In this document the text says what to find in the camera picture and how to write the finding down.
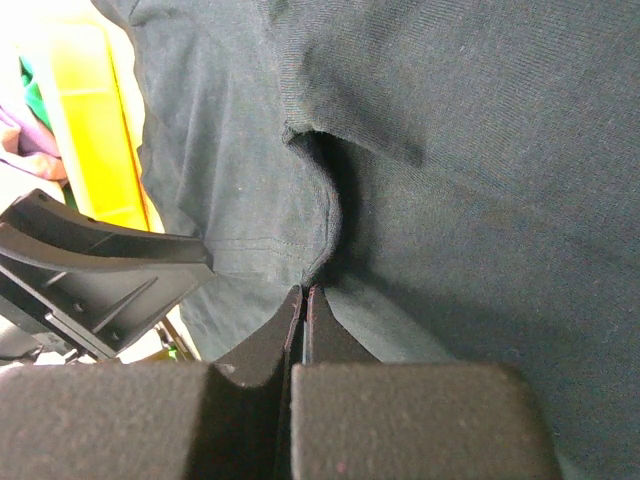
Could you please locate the yellow plastic bin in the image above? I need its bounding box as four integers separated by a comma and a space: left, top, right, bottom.
25, 22, 164, 233

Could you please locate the lavender t-shirt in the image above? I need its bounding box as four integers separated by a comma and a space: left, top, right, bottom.
1, 102, 68, 182

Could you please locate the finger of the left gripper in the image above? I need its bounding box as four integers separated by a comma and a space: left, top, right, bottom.
1, 189, 213, 360

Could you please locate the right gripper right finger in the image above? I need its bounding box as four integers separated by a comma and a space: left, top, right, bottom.
290, 287, 560, 479

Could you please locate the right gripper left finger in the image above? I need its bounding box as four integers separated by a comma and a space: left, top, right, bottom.
1, 287, 303, 479

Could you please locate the black t-shirt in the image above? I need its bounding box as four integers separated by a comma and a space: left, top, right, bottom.
96, 1, 639, 479

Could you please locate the green t-shirt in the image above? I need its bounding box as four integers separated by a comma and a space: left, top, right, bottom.
19, 56, 77, 209

